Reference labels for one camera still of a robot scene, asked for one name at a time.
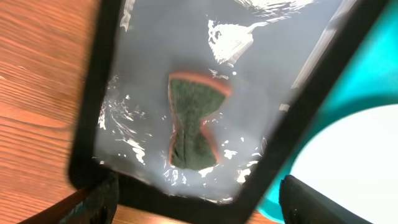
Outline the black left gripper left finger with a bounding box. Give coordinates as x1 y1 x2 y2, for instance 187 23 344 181
20 174 119 224

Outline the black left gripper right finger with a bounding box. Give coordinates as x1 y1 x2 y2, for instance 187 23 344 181
279 175 371 224

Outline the white light-blue plate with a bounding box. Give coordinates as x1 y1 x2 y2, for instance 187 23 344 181
290 105 397 223

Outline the teal plastic tray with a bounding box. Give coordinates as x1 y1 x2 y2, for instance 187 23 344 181
257 1 397 223

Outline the black water basin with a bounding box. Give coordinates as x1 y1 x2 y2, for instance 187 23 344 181
68 1 387 223

